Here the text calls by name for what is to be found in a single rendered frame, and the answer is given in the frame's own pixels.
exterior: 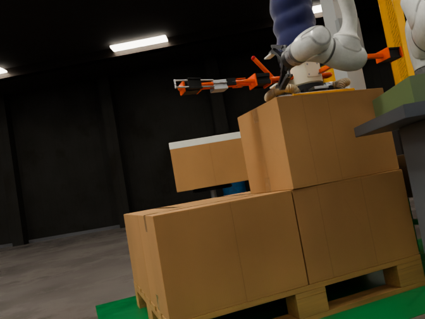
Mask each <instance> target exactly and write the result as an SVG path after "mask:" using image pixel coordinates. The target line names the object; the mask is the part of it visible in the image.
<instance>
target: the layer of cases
mask: <svg viewBox="0 0 425 319"><path fill-rule="evenodd" d="M123 216H124V220H125V228H126V235H127V240H128V248H129V252H130V260H131V264H132V272H133V280H134V281H135V282H136V284H137V285H138V286H139V287H140V288H141V289H142V291H143V292H144V293H145V294H146V296H147V297H148V298H149V299H150V300H151V301H152V303H153V304H154V305H155V306H156V308H157V309H158V310H159V311H160V312H161V313H162V314H163V316H164V317H165V318H166V319H188V318H192V317H195V316H199V315H203V314H206V313H210V312H213V311H217V310H221V309H224V308H229V307H231V306H235V305H238V304H242V303H246V302H249V301H253V300H256V299H260V298H263V297H267V296H271V295H274V294H278V293H281V292H285V291H289V290H292V289H296V288H299V287H303V286H306V285H308V284H314V283H316V282H321V281H323V280H328V279H331V278H335V277H339V276H342V275H346V274H348V273H352V272H357V271H359V270H363V269H366V268H370V267H374V266H378V265H382V264H384V263H388V262H391V261H395V260H399V259H402V258H406V257H409V256H413V255H416V254H419V250H418V246H417V241H416V235H415V231H414V226H413V222H412V216H411V212H410V206H409V201H408V197H407V191H406V188H405V182H404V178H403V173H402V169H399V170H393V171H388V172H383V173H376V174H372V175H366V176H362V177H356V178H350V179H346V180H340V181H336V182H330V183H326V184H320V185H313V186H310V187H303V188H299V189H293V190H287V191H275V192H263V193H257V194H251V192H250V191H248V192H242V193H238V194H231V195H227V196H221V197H214V198H210V199H203V200H200V201H193V202H189V203H182V204H176V205H172V206H165V207H161V208H154V209H151V210H144V211H138V212H134V213H127V214H124V215H123Z"/></svg>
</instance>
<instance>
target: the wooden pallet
mask: <svg viewBox="0 0 425 319"><path fill-rule="evenodd" d="M379 270H383V274H384V278H385V285H381V286H379V287H375V288H372V289H368V290H366V291H362V292H358V293H355V294H352V295H349V296H345V297H341V298H339V299H335V300H332V301H328V298H327V295H326V288H325V286H326V285H330V284H334V283H337V282H341V281H344V280H348V279H351V278H355V277H359V276H361V275H365V274H368V273H372V272H376V271H379ZM133 283H134V287H135V295H136V299H137V305H138V307H139V308H145V307H147V312H148V317H149V319H166V318H165V317H164V316H163V314H162V313H161V312H160V311H159V310H158V309H157V308H156V306H155V305H154V304H153V303H152V301H151V300H150V299H149V298H148V297H147V296H146V294H145V293H144V292H143V291H142V289H141V288H140V287H139V286H138V285H137V284H136V282H135V281H133ZM424 285H425V276H424V271H423V267H422V261H421V255H420V254H416V255H413V256H409V257H406V258H402V259H399V260H395V261H391V262H388V263H384V264H382V265H378V266H374V267H370V268H366V269H363V270H359V271H357V272H352V273H348V274H346V275H342V276H339V277H335V278H331V279H328V280H323V281H321V282H316V283H314V284H308V285H306V286H303V287H299V288H296V289H292V290H289V291H285V292H281V293H278V294H274V295H271V296H267V297H263V298H260V299H256V300H253V301H249V302H246V303H242V304H238V305H235V306H231V307H229V308H224V309H221V310H217V311H213V312H210V313H206V314H203V315H199V316H195V317H192V318H188V319H212V318H216V317H218V316H222V315H226V314H229V313H233V312H236V311H240V310H244V309H247V308H251V307H253V306H257V305H260V304H264V303H268V302H271V301H275V300H278V299H282V298H284V297H285V299H286V305H287V310H288V314H286V315H282V316H279V317H276V318H272V319H320V318H323V317H326V316H330V315H333V314H335V313H339V312H342V311H345V310H349V309H352V308H355V307H358V306H362V305H364V304H367V303H371V302H374V301H377V300H380V299H383V298H386V297H390V296H393V295H395V294H399V293H402V292H405V291H409V290H412V289H415V288H418V287H422V286H424Z"/></svg>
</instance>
